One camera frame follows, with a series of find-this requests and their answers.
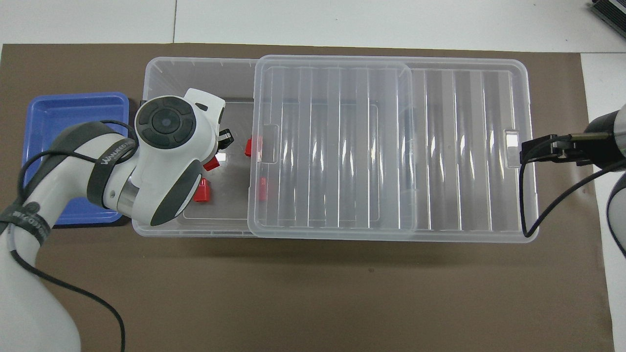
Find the clear ribbed plastic lid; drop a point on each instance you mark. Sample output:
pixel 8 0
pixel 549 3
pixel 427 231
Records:
pixel 440 146

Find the dark grey ribbed device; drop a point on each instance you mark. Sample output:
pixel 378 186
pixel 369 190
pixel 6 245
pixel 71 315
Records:
pixel 611 12

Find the red block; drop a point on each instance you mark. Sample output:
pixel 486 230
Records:
pixel 212 164
pixel 262 189
pixel 201 190
pixel 250 146

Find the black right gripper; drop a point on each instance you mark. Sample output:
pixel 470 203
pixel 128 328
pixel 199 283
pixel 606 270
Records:
pixel 604 142

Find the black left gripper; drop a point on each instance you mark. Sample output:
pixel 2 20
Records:
pixel 221 117

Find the brown table mat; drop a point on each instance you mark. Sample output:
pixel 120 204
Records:
pixel 293 293

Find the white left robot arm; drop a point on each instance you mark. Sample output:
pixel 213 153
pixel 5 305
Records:
pixel 166 146

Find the blue plastic tray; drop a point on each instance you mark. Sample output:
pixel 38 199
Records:
pixel 54 112

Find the clear plastic storage box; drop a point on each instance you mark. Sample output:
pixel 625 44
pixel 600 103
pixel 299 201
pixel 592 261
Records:
pixel 195 73

